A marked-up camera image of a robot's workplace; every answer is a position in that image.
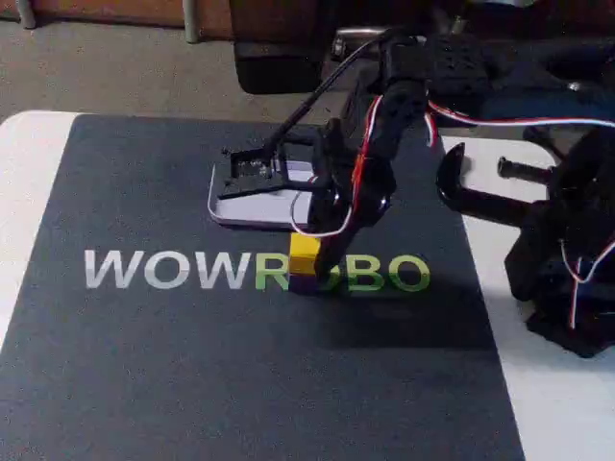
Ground white red gripper servo wire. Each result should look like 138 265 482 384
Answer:
290 93 385 240

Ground dark brown cabinet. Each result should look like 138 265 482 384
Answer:
229 0 333 95

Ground white rectangular tray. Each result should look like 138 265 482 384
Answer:
207 160 321 231

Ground red white blue arm cable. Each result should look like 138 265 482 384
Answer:
422 98 615 332

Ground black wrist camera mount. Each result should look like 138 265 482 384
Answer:
218 132 337 203

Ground grey metal leg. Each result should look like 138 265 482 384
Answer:
16 0 37 29
184 0 201 44

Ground black camera cable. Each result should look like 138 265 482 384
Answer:
263 28 393 162

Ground black table clamp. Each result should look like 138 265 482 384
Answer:
434 141 558 227

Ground black WOWROBO printed mat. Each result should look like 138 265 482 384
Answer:
0 113 528 461

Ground yellow cube block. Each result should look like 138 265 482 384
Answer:
288 233 323 279

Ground purple cube block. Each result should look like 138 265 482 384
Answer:
288 273 321 295

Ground chrome office chair base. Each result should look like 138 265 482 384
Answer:
331 13 470 63

